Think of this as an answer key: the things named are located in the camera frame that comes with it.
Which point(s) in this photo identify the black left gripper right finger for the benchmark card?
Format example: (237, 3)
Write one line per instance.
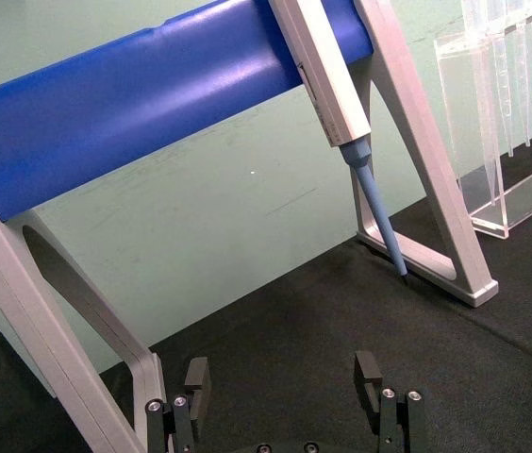
(391, 415)

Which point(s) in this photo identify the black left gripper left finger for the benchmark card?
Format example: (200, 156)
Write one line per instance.
(182, 424)

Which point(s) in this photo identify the black table cloth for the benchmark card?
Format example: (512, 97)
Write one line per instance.
(294, 358)

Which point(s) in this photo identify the clear acrylic tip rack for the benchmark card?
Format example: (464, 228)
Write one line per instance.
(471, 141)

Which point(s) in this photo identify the grey stand with blue bar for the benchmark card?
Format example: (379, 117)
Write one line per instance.
(129, 108)

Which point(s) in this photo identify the large clear pipette tip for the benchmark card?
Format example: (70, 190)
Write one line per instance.
(485, 94)

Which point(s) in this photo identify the grey pipette with blue shaft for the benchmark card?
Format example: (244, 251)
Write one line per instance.
(332, 85)

